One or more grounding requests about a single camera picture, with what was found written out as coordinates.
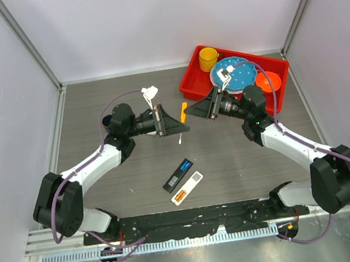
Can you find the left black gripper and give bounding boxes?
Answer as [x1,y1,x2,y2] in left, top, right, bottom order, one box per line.
[125,101,190,142]

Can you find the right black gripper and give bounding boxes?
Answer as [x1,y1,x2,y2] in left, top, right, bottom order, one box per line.
[181,82,251,129]

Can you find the orange handle screwdriver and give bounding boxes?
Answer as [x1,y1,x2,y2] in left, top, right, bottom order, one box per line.
[173,102,193,146]

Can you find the black remote control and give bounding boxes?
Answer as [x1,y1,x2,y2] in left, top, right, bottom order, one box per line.
[163,159,192,193]

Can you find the blue battery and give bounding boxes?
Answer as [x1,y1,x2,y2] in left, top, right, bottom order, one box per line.
[180,160,191,171]
[180,161,193,172]

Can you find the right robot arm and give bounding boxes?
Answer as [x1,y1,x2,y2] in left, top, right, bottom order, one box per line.
[185,85,350,217]

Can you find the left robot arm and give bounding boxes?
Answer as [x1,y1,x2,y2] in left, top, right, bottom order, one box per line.
[33,103,190,243]

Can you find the white remote orange batteries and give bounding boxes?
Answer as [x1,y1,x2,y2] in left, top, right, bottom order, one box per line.
[171,171,203,206]

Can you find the grey plate underneath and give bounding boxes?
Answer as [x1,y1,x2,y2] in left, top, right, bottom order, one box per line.
[208,62,255,98]

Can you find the red plastic tray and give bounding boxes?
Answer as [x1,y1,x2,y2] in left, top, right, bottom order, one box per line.
[179,45,290,113]

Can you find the blue dotted plate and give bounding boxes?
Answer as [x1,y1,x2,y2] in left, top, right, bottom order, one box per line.
[210,53,260,94]

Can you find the yellow mug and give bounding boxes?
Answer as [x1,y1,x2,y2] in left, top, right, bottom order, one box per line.
[198,47,224,72]

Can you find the orange bowl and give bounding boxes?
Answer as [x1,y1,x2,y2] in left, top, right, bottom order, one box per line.
[255,71,282,93]

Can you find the dark blue mug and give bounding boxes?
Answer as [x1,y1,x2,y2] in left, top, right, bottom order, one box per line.
[102,114,113,129]

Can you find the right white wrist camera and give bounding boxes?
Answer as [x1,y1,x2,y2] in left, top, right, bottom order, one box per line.
[216,65,235,91]

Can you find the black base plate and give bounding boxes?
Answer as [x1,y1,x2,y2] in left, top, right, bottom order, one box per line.
[99,199,310,244]

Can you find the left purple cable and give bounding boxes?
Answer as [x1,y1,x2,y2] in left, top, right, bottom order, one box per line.
[35,88,163,245]

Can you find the aluminium frame rail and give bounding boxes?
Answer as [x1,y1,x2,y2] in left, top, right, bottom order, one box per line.
[22,222,88,258]

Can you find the slotted cable duct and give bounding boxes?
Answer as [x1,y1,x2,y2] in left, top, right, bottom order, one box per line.
[41,224,279,262]

